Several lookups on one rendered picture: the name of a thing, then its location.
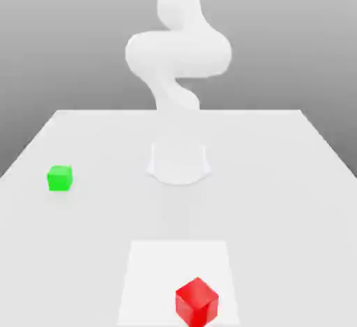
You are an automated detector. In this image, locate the small green cube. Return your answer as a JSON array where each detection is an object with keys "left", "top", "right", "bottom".
[{"left": 46, "top": 165, "right": 74, "bottom": 192}]

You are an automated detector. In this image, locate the small red cube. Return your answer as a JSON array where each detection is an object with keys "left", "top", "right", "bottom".
[{"left": 174, "top": 276, "right": 219, "bottom": 327}]

